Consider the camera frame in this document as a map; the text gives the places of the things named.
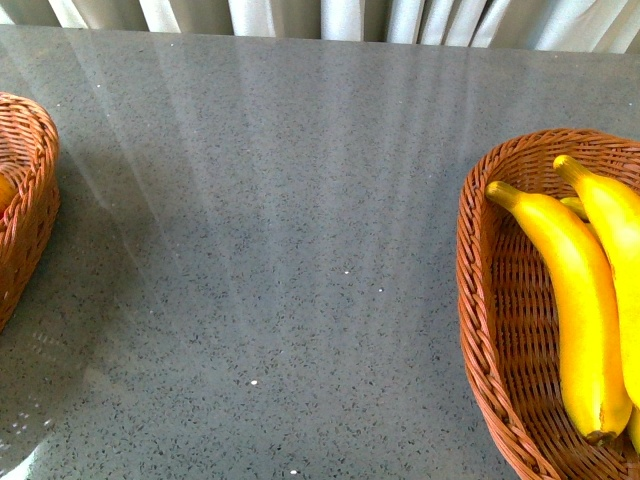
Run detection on yellow banana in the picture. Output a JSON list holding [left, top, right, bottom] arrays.
[[553, 155, 639, 405], [485, 181, 632, 446]]

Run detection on red yellow apple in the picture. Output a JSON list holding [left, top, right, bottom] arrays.
[[0, 174, 17, 217]]

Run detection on right brown wicker basket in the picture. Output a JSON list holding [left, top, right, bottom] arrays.
[[456, 128, 639, 479]]

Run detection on brown wicker basket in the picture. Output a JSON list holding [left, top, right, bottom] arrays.
[[456, 128, 639, 479], [1, 92, 60, 325]]

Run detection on rear banana in basket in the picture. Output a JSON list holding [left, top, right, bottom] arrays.
[[560, 196, 600, 242]]

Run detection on banana in basket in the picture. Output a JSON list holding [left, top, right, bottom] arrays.
[[560, 196, 600, 242], [626, 406, 640, 455]]

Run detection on left brown wicker basket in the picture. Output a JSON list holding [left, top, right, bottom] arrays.
[[1, 92, 60, 325]]

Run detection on white pleated curtain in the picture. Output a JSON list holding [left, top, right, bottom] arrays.
[[1, 0, 639, 54]]

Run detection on front banana in basket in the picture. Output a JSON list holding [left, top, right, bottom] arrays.
[[626, 406, 640, 455]]

